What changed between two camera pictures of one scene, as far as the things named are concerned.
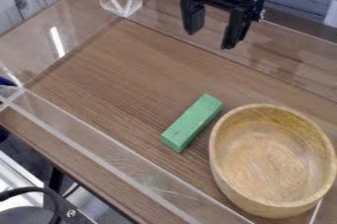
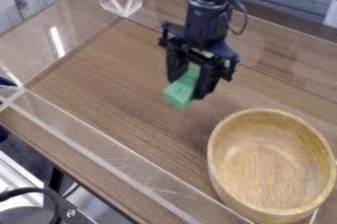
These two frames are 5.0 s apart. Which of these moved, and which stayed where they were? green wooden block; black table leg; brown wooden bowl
Moved: green wooden block
Stayed: brown wooden bowl; black table leg
